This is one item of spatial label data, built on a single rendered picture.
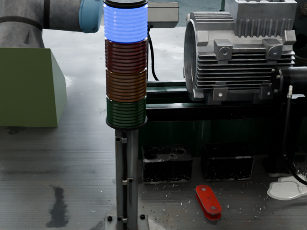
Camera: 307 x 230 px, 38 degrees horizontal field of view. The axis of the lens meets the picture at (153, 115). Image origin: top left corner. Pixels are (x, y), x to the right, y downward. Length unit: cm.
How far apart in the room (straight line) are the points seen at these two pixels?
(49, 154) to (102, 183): 17
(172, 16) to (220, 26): 23
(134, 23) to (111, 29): 3
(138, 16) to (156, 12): 54
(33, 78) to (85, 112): 19
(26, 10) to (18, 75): 17
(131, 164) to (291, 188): 38
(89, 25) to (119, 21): 59
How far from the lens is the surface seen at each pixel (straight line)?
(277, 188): 97
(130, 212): 79
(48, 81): 109
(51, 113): 113
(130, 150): 71
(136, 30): 61
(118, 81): 63
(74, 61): 154
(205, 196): 89
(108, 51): 63
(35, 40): 114
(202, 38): 90
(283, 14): 96
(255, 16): 94
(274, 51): 92
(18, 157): 105
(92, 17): 118
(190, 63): 106
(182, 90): 106
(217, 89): 92
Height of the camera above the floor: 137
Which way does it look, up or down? 29 degrees down
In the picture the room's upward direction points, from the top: 1 degrees clockwise
